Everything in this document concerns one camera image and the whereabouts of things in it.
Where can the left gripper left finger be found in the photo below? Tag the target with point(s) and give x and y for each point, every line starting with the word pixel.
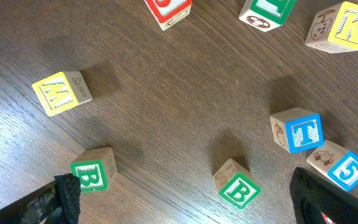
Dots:
pixel 55 202

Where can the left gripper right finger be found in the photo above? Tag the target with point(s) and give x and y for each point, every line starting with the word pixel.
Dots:
pixel 314 197

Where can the yellow block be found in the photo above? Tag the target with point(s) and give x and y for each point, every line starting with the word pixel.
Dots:
pixel 61 92
pixel 335 29

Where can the red 6 block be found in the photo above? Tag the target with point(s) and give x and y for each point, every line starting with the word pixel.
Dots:
pixel 169 12

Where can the green B block upper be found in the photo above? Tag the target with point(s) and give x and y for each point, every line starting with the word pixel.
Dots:
pixel 235 184

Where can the yellow block far left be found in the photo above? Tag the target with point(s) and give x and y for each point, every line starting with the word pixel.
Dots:
pixel 61 92

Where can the blue T block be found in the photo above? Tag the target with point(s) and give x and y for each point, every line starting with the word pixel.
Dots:
pixel 297 129

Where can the yellow block upper left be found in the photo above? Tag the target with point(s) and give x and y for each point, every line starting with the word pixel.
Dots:
pixel 335 29

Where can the blue 5 block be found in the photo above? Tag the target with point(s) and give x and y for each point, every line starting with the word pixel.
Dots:
pixel 337 163

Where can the green J block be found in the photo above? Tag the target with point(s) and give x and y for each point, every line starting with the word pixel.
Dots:
pixel 266 15

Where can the green b block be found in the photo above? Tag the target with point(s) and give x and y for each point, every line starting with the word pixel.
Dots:
pixel 95 168
pixel 235 184

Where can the red Y block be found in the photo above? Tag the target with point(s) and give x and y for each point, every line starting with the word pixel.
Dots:
pixel 327 219

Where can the green B block lower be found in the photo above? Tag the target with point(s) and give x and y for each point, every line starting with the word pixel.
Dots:
pixel 95 168

